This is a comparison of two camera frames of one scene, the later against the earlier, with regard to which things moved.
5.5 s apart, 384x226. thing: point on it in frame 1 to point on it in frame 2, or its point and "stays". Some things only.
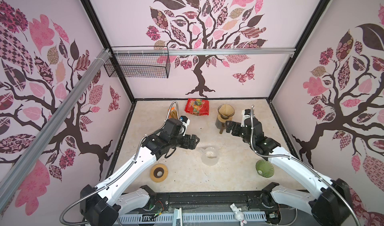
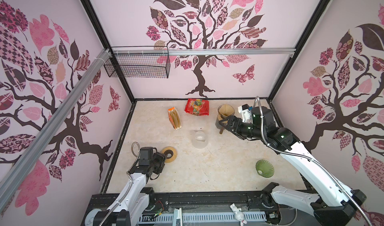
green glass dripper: [264, 168] stays
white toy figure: [239, 215] stays
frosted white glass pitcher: [210, 156] to [199, 139]
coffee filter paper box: [173, 113] stays
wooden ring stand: [159, 173] to [171, 153]
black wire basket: [139, 61] stays
